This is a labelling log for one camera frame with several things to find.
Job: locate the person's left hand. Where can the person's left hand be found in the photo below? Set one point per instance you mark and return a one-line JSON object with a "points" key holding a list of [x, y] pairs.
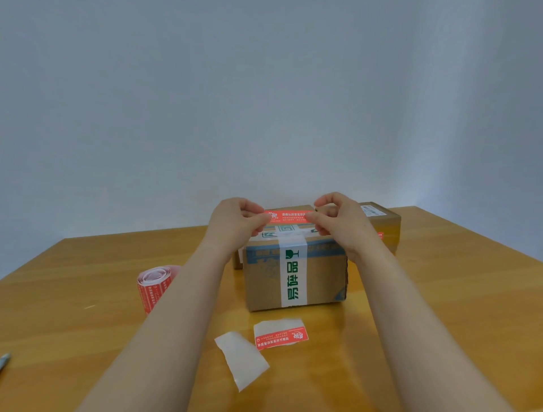
{"points": [[231, 229]]}

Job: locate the wide cardboard box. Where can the wide cardboard box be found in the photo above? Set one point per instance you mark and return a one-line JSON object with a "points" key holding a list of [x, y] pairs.
{"points": [[237, 259]]}

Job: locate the person's right forearm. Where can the person's right forearm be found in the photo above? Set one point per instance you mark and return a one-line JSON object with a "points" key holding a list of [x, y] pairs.
{"points": [[424, 335]]}

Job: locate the box with green GT tape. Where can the box with green GT tape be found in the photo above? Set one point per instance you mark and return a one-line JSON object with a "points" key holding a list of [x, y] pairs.
{"points": [[263, 284]]}

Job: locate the white backing paper piece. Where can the white backing paper piece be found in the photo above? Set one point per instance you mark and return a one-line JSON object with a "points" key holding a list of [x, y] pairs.
{"points": [[280, 333], [242, 361]]}

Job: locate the person's right hand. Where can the person's right hand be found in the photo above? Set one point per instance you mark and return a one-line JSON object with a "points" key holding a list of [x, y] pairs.
{"points": [[348, 229]]}

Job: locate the cardboard box with torn tape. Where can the cardboard box with torn tape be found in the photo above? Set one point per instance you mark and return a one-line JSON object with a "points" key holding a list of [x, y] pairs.
{"points": [[390, 229]]}

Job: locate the light blue pen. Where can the light blue pen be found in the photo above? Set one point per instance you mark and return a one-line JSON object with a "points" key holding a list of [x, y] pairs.
{"points": [[3, 361]]}

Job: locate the person's left forearm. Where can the person's left forearm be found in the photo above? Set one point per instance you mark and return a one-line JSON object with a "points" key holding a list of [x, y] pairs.
{"points": [[157, 335]]}

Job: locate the roll of red stickers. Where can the roll of red stickers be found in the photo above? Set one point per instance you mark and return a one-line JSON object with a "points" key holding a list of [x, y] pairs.
{"points": [[152, 286]]}

